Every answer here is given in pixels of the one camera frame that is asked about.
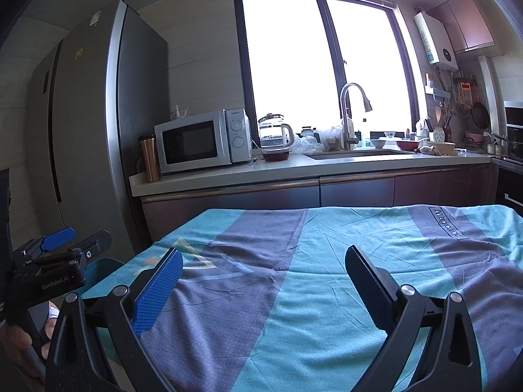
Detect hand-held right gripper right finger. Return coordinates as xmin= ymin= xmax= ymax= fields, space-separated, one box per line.
xmin=344 ymin=245 xmax=483 ymax=392

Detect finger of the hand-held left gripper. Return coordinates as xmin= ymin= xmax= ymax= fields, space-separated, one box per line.
xmin=61 ymin=230 xmax=112 ymax=262
xmin=12 ymin=226 xmax=76 ymax=260

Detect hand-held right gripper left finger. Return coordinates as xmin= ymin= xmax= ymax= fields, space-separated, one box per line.
xmin=45 ymin=248 xmax=184 ymax=392

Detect person's left hand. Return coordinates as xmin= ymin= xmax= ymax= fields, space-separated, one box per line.
xmin=0 ymin=300 xmax=60 ymax=362

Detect teal and purple tablecloth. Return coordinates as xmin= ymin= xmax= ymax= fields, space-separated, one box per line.
xmin=79 ymin=204 xmax=523 ymax=392

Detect copper travel tumbler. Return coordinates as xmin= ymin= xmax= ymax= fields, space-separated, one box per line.
xmin=138 ymin=134 xmax=161 ymax=183

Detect grey refrigerator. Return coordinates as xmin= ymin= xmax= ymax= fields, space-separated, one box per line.
xmin=26 ymin=0 xmax=170 ymax=250

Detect kitchen counter with cabinets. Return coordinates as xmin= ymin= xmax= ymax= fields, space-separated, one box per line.
xmin=129 ymin=149 xmax=497 ymax=246

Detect white microwave oven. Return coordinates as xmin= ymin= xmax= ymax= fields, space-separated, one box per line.
xmin=154 ymin=108 xmax=253 ymax=174

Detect clear plastic bags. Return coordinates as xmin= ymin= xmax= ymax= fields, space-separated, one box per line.
xmin=292 ymin=124 xmax=344 ymax=154

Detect dark kettle base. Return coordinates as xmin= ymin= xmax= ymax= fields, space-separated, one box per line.
xmin=261 ymin=148 xmax=291 ymax=162

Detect steel kitchen faucet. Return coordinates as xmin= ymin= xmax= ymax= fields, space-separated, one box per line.
xmin=339 ymin=82 xmax=373 ymax=150

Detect glass electric kettle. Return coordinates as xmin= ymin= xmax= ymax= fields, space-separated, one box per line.
xmin=258 ymin=113 xmax=295 ymax=150

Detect black built-in oven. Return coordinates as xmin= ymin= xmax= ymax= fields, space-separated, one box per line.
xmin=492 ymin=100 xmax=523 ymax=217

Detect hanging black frying pan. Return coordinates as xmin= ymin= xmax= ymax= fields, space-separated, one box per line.
xmin=472 ymin=100 xmax=490 ymax=129

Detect kitchen window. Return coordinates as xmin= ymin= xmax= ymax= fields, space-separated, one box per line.
xmin=234 ymin=0 xmax=421 ymax=148

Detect white water heater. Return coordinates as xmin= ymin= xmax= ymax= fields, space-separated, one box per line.
xmin=413 ymin=10 xmax=454 ymax=67

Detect pink wall cabinet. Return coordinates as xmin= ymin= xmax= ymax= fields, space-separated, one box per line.
xmin=427 ymin=0 xmax=495 ymax=56

